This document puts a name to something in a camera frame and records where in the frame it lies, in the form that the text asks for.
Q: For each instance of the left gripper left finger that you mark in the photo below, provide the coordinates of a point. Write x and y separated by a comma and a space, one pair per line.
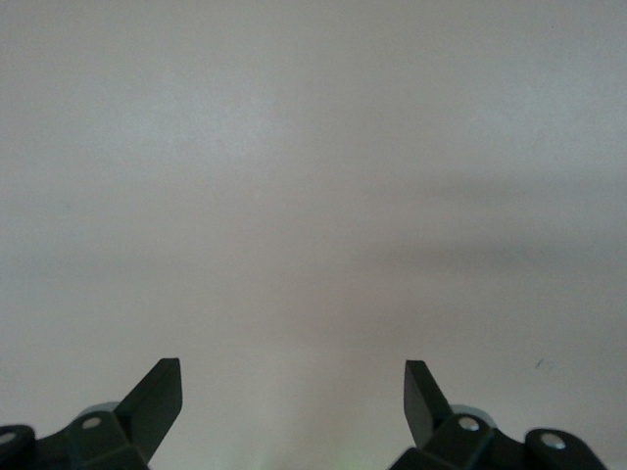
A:
152, 406

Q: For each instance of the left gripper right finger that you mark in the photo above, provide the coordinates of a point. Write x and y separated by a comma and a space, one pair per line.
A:
421, 406

